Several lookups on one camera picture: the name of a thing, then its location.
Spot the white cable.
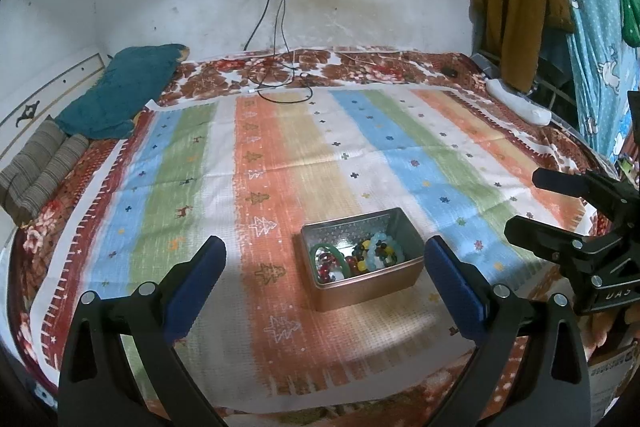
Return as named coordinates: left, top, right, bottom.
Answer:
left=247, top=57, right=311, bottom=96

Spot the light blue bead bracelet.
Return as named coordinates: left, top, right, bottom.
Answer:
left=364, top=231, right=402, bottom=273

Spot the blue printed cloth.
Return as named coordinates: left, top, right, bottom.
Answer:
left=537, top=0, right=640, bottom=162

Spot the dark multicolour bead bracelet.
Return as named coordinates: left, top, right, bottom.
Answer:
left=346, top=252, right=373, bottom=277

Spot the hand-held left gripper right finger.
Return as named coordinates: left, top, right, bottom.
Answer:
left=424, top=234, right=593, bottom=427

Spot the green jade bangle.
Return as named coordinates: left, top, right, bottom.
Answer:
left=311, top=243, right=352, bottom=270

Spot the metal tin box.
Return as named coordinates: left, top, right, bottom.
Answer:
left=300, top=207, right=426, bottom=313

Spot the mustard jacket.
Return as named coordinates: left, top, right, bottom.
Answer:
left=470, top=0, right=576, bottom=92

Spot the red bead bracelet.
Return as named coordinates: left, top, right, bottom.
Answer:
left=317, top=257, right=347, bottom=284

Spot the teal pillow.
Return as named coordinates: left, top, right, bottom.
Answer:
left=54, top=43, right=191, bottom=140

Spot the brown striped cushion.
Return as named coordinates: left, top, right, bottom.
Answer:
left=0, top=117, right=91, bottom=228

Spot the black cable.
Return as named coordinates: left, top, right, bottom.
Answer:
left=245, top=0, right=315, bottom=104
left=243, top=0, right=275, bottom=54

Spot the striped patterned blanket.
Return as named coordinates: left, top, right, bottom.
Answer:
left=42, top=87, right=601, bottom=413

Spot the white power strip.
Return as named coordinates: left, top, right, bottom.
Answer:
left=487, top=79, right=553, bottom=125

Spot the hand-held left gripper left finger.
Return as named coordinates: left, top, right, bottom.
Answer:
left=57, top=235, right=228, bottom=427

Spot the white bed headboard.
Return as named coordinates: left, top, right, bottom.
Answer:
left=0, top=52, right=108, bottom=158

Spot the green cloth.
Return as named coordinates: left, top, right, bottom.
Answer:
left=612, top=0, right=640, bottom=48

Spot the dark metal rack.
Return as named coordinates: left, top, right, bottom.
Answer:
left=470, top=52, right=586, bottom=132

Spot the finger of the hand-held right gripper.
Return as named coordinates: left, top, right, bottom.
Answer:
left=531, top=168, right=633, bottom=233
left=503, top=215, right=621, bottom=275

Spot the printed paper box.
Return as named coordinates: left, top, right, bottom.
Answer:
left=587, top=344, right=640, bottom=427

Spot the yellow and black bead bracelet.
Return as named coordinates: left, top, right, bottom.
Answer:
left=352, top=234, right=396, bottom=265

